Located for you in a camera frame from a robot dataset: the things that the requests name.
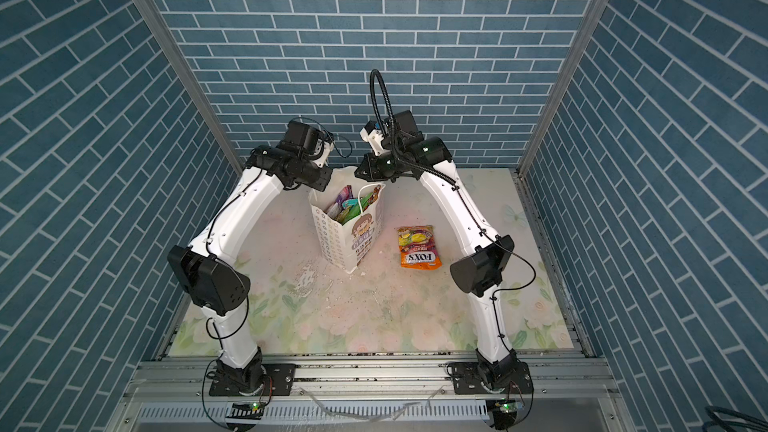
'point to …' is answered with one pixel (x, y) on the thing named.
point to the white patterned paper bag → (345, 245)
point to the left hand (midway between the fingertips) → (323, 173)
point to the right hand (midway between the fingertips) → (353, 170)
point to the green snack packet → (351, 210)
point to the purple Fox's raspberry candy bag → (345, 194)
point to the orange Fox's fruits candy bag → (417, 246)
